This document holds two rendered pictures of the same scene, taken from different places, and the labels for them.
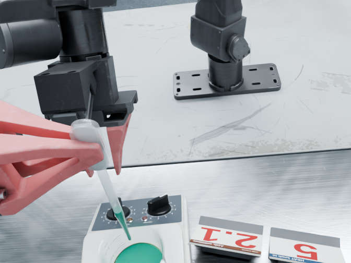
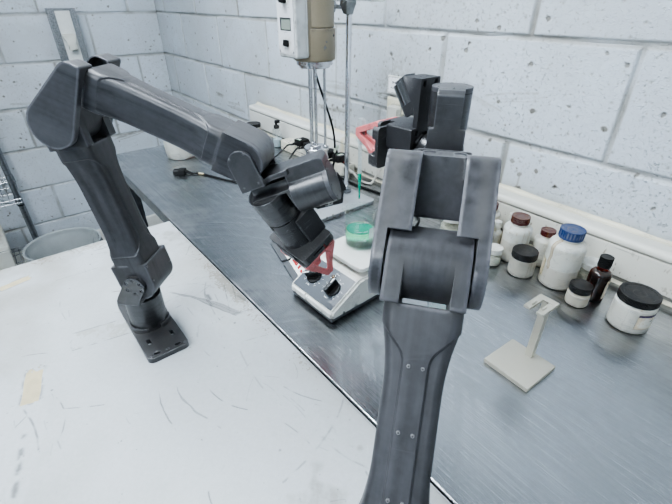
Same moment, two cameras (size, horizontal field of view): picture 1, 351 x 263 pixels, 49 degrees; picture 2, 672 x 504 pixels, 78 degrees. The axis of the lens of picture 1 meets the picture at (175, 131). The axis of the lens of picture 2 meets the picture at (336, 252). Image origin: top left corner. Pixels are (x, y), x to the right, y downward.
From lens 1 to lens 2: 0.90 m
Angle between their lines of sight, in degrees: 90
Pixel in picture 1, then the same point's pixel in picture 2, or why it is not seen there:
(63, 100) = not seen: hidden behind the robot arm
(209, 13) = (149, 246)
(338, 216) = (256, 246)
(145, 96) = (193, 369)
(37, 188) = not seen: hidden behind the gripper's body
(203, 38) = (160, 268)
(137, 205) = (318, 290)
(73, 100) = not seen: hidden behind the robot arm
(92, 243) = (362, 264)
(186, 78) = (155, 346)
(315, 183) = (239, 257)
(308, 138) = (202, 268)
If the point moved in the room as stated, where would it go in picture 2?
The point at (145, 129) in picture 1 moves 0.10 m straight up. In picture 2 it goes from (238, 345) to (230, 300)
